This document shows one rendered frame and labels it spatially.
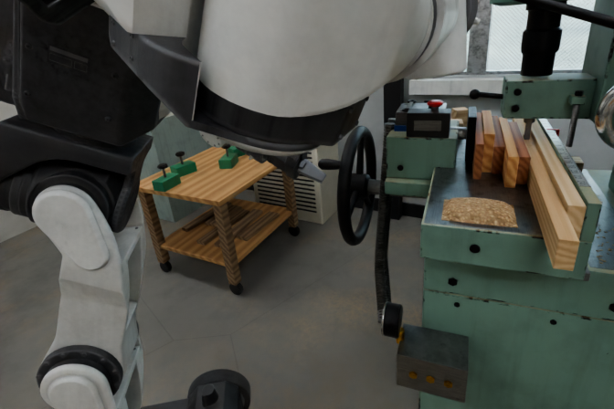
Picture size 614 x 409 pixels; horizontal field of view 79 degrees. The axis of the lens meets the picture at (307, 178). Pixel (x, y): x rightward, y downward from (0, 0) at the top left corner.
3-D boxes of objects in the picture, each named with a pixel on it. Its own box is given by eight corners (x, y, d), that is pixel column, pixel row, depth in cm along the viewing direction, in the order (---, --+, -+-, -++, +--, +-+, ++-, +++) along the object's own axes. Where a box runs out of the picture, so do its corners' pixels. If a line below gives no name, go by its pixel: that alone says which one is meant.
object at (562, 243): (510, 132, 90) (513, 116, 88) (520, 132, 89) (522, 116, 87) (553, 268, 43) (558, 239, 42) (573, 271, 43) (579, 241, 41)
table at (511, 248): (409, 138, 112) (410, 119, 109) (526, 141, 100) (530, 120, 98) (358, 250, 61) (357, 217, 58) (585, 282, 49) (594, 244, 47)
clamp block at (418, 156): (396, 154, 91) (397, 118, 88) (456, 157, 86) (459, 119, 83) (386, 178, 79) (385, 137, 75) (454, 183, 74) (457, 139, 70)
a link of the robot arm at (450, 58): (477, -41, 42) (479, -55, 32) (478, 58, 45) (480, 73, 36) (376, -18, 46) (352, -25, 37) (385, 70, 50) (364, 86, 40)
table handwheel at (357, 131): (352, 256, 99) (368, 158, 109) (430, 267, 92) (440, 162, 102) (321, 224, 74) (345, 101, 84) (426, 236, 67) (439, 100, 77)
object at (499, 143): (486, 137, 88) (489, 115, 86) (495, 137, 87) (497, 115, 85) (491, 173, 69) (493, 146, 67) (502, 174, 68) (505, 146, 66)
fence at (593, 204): (524, 120, 98) (526, 99, 96) (530, 120, 98) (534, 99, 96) (579, 241, 48) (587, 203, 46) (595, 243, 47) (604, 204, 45)
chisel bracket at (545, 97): (498, 117, 77) (503, 75, 73) (580, 118, 72) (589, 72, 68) (501, 127, 71) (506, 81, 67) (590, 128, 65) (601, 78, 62)
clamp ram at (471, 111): (436, 146, 84) (438, 106, 81) (472, 147, 81) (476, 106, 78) (433, 160, 76) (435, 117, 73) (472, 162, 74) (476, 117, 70)
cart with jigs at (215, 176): (230, 218, 255) (213, 127, 230) (304, 233, 229) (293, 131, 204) (154, 274, 203) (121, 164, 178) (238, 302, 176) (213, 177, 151)
